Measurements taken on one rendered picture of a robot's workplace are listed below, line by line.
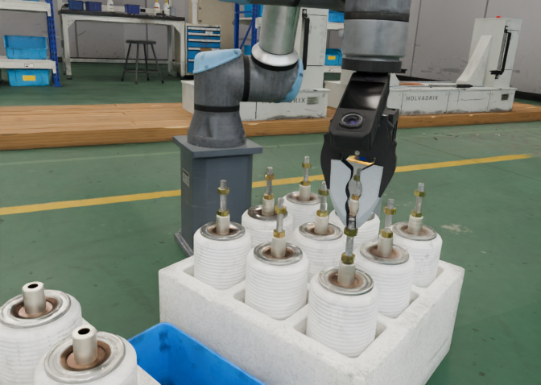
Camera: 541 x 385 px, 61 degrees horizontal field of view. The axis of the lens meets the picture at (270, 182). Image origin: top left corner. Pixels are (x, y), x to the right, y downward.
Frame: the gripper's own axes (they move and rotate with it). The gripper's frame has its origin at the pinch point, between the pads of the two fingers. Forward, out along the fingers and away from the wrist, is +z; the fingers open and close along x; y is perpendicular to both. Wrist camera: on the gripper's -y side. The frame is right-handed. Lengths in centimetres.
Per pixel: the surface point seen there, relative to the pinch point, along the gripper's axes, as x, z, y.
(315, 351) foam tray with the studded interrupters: 1.6, 16.4, -6.3
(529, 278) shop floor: -35, 35, 69
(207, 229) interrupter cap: 24.9, 9.0, 6.6
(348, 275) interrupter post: -0.5, 7.8, -0.3
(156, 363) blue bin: 28.0, 29.0, -4.3
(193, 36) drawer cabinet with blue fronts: 305, -18, 469
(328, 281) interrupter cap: 1.9, 9.0, -1.1
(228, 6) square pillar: 313, -61, 578
